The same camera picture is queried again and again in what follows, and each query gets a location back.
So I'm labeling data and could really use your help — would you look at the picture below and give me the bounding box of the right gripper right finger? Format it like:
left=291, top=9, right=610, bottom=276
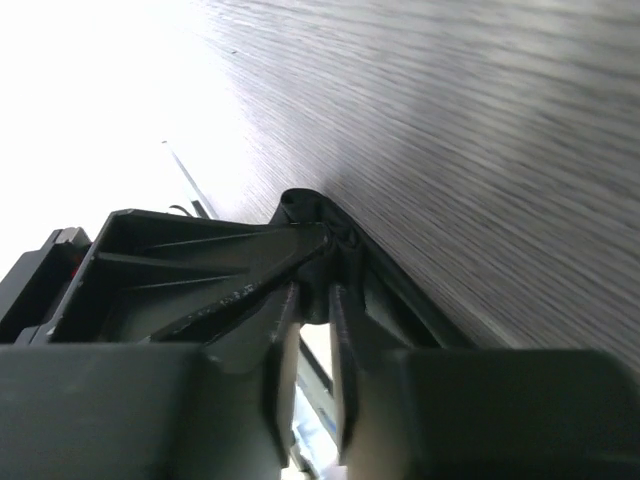
left=329, top=287, right=639, bottom=479

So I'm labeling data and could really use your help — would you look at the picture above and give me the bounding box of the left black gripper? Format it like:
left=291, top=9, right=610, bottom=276
left=1, top=210, right=327, bottom=344

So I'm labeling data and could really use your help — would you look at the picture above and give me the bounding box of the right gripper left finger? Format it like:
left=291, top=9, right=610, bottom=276
left=1, top=284, right=300, bottom=479

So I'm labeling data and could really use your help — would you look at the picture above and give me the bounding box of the black tie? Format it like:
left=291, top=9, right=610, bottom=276
left=270, top=188, right=477, bottom=349

